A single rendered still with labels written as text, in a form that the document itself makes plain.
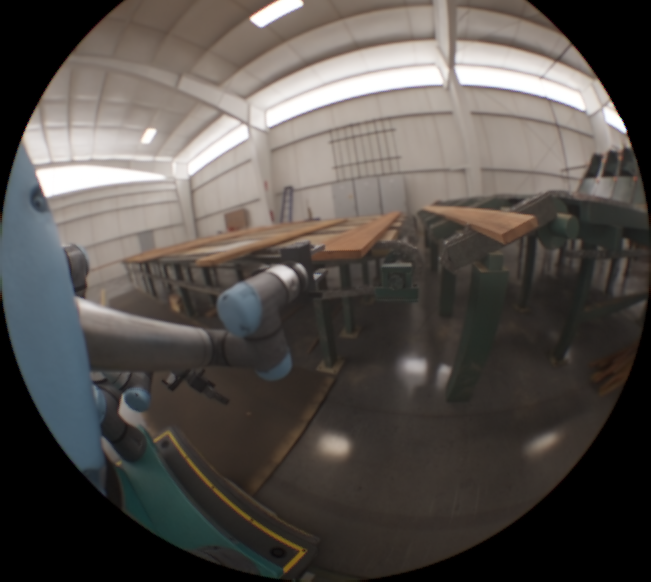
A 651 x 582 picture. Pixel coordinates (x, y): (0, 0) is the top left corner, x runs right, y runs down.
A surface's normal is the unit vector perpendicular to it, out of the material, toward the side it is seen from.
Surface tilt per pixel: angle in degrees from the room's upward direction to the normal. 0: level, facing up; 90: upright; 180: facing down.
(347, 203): 90
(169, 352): 94
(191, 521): 0
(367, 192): 90
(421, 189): 87
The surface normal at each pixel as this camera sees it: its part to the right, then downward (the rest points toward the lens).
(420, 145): -0.45, 0.24
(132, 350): 1.00, -0.05
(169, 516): -0.13, -0.97
